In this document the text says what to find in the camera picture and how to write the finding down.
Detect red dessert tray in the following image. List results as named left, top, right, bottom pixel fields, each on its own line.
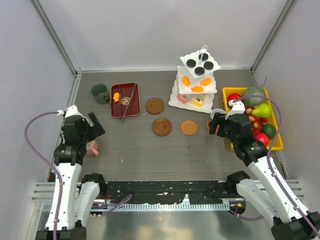
left=110, top=82, right=141, bottom=119

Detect green pear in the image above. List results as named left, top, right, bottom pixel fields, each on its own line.
left=251, top=103, right=273, bottom=119

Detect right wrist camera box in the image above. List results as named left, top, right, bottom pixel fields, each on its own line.
left=225, top=99, right=246, bottom=120

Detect orange fish cookies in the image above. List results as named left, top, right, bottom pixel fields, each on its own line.
left=112, top=76, right=212, bottom=103

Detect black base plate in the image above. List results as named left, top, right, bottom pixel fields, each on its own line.
left=105, top=180, right=244, bottom=205

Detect green lime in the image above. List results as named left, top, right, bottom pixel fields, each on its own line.
left=261, top=123, right=277, bottom=139

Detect pink mug white inside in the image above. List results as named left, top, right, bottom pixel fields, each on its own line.
left=209, top=108, right=226, bottom=127

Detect dark brown wooden saucer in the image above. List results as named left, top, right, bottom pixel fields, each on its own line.
left=151, top=117, right=173, bottom=137

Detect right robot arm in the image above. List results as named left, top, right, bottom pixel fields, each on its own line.
left=209, top=112, right=320, bottom=240

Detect light wooden coaster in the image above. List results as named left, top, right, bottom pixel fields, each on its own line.
left=206, top=119, right=212, bottom=131
left=180, top=120, right=198, bottom=136

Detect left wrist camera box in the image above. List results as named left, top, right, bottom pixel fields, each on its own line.
left=56, top=104, right=83, bottom=124

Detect red cherries cluster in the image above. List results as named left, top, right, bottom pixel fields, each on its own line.
left=245, top=107, right=268, bottom=135

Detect red pomegranate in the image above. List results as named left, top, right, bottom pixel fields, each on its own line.
left=253, top=132, right=270, bottom=146

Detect yellow fruit bin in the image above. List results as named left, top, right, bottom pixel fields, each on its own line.
left=222, top=87, right=284, bottom=151

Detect white three-tier stand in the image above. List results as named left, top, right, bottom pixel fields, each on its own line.
left=168, top=45, right=221, bottom=114

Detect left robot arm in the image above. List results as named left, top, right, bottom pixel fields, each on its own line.
left=35, top=105, right=107, bottom=240

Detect black round cookies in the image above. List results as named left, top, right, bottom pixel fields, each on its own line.
left=186, top=53, right=214, bottom=76

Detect green melon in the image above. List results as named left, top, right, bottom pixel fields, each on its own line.
left=241, top=77, right=268, bottom=108

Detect metal serving tongs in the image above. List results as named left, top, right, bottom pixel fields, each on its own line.
left=119, top=82, right=138, bottom=121

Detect red apple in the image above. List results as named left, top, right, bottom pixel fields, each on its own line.
left=226, top=92, right=242, bottom=102

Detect dark green mug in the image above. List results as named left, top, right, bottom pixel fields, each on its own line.
left=90, top=83, right=110, bottom=105

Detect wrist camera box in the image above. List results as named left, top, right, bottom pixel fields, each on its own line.
left=56, top=104, right=83, bottom=124
left=225, top=99, right=246, bottom=120

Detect cream cake slice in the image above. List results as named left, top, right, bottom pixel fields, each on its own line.
left=199, top=93, right=209, bottom=102

